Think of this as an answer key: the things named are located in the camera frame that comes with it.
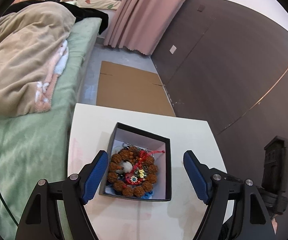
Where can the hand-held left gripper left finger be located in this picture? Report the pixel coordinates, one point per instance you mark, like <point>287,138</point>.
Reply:
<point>95,177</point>

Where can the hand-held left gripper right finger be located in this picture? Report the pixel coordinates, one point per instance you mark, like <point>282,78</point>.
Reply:
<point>196,177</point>

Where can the black box with white inside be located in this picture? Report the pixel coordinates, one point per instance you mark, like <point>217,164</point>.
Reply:
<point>124,136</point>

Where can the blue knitted ornament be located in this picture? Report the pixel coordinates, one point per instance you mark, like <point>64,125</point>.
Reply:
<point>147,195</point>

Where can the bed with green sheet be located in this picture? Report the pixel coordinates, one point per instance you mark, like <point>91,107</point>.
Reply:
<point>34,142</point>

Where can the flat brown cardboard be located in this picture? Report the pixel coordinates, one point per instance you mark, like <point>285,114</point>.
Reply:
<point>129,87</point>

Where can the beige blanket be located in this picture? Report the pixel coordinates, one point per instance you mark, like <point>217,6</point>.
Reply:
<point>21,55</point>

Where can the black blanket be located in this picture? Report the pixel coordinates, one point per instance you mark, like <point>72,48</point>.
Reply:
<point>91,15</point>

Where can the cream printed bedding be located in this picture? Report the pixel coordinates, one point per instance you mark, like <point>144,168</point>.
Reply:
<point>96,2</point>

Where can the white wall socket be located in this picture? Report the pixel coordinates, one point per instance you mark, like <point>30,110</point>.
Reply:
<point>173,49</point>

